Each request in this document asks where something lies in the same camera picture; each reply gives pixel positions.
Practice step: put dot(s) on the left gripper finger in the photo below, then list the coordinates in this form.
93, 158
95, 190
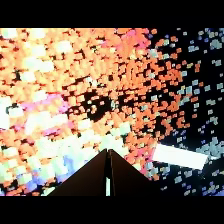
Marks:
89, 180

